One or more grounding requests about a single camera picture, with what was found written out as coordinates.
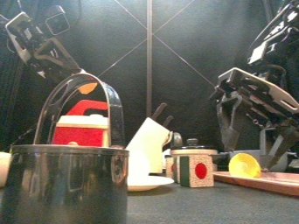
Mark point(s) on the white knife block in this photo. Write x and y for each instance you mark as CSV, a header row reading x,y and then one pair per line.
x,y
151,137

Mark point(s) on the black pot lid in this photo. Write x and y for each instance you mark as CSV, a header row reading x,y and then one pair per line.
x,y
192,144

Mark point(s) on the toy block red dot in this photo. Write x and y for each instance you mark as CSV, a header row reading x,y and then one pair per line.
x,y
198,171
171,167

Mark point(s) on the light blue bowl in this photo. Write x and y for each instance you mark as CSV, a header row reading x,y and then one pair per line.
x,y
252,154

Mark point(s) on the pink tray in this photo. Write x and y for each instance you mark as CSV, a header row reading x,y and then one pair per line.
x,y
268,182

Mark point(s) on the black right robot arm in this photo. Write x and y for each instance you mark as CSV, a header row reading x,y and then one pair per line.
x,y
280,29

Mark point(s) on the yellow toy corn pointed half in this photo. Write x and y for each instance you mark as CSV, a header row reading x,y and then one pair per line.
x,y
244,165

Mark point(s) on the red toy box cream top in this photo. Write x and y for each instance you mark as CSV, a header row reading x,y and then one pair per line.
x,y
79,135

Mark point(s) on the white rounded dish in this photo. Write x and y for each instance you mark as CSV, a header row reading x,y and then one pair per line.
x,y
4,169

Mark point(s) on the grey metal frame pole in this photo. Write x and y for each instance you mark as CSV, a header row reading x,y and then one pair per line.
x,y
150,58

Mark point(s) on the white round plate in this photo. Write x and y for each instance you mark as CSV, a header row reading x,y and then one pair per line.
x,y
150,182

